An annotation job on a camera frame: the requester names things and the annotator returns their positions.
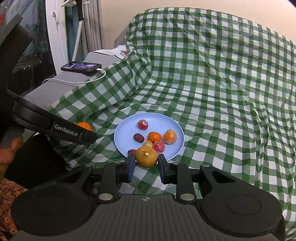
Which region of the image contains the small orange tangerine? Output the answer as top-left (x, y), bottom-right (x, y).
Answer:
top-left (148, 132), bottom-right (162, 143)

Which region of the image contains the small red fruit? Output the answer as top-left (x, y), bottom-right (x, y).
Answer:
top-left (153, 141), bottom-right (166, 154)

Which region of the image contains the metal pole black handle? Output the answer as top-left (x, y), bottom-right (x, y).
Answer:
top-left (61, 1), bottom-right (89, 61)

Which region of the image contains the white printed pillow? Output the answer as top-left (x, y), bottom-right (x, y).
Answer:
top-left (94, 45), bottom-right (128, 59)

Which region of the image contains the black smartphone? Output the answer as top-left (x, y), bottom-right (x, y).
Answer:
top-left (61, 61), bottom-right (102, 75)

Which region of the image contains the white charging cable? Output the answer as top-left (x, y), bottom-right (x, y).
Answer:
top-left (42, 68), bottom-right (107, 85)

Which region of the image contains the person's left hand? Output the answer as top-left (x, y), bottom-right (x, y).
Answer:
top-left (0, 137), bottom-right (23, 166)

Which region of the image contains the yellow-brown pear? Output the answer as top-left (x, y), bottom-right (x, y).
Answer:
top-left (135, 146), bottom-right (158, 168)

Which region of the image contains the grey sofa armrest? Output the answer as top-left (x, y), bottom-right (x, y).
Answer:
top-left (23, 52), bottom-right (121, 109)

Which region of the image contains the orange patterned clothing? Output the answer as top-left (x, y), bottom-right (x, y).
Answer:
top-left (0, 178), bottom-right (27, 240)

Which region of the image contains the small yellow-green fruit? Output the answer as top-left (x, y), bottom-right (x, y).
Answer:
top-left (143, 141), bottom-right (153, 148)

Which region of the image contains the dark red jujube lower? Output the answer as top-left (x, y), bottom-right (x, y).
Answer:
top-left (128, 149), bottom-right (136, 154)

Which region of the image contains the red tomato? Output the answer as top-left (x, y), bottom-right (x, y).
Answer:
top-left (137, 119), bottom-right (149, 130)

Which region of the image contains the light blue plate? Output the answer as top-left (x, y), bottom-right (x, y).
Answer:
top-left (113, 112), bottom-right (185, 163)

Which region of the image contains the orange fruit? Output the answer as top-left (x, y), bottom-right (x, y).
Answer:
top-left (162, 129), bottom-right (177, 145)

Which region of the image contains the large orange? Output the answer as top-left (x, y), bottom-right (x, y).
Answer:
top-left (76, 122), bottom-right (93, 132)

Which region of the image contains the green white checkered cloth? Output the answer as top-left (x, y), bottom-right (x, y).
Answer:
top-left (50, 8), bottom-right (295, 240)

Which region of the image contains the dark red jujube upper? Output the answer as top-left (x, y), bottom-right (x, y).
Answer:
top-left (133, 133), bottom-right (144, 143)

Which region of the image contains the white door frame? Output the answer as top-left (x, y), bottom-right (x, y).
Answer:
top-left (45, 0), bottom-right (68, 74)

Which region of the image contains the dark red jujube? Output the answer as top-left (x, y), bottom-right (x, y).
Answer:
top-left (128, 149), bottom-right (136, 154)
top-left (133, 133), bottom-right (144, 143)

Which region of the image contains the grey curtain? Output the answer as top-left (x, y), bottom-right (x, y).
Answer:
top-left (83, 0), bottom-right (105, 52)

